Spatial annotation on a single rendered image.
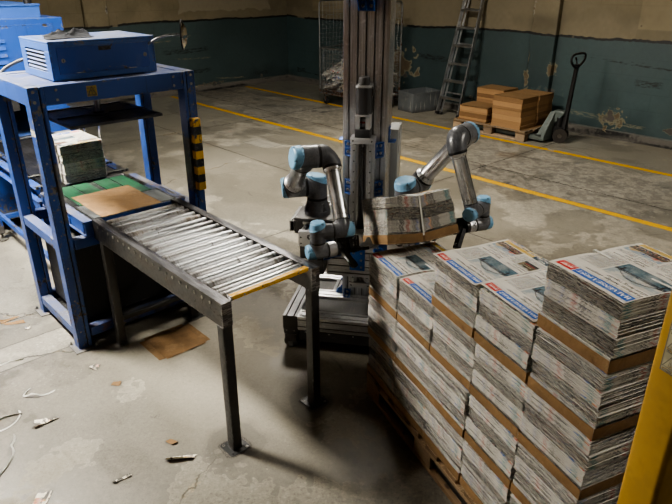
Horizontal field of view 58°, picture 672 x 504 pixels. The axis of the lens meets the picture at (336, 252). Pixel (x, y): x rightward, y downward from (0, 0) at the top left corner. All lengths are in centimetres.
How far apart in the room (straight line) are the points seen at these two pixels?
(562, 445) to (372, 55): 218
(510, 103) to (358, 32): 565
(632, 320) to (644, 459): 40
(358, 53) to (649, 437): 249
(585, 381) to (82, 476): 221
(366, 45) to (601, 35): 631
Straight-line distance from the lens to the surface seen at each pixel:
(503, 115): 894
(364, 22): 339
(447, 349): 251
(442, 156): 334
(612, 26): 936
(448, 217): 303
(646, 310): 183
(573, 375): 194
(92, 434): 335
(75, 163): 443
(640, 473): 160
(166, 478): 302
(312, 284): 291
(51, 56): 365
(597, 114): 949
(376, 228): 298
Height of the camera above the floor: 206
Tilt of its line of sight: 24 degrees down
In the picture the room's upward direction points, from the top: straight up
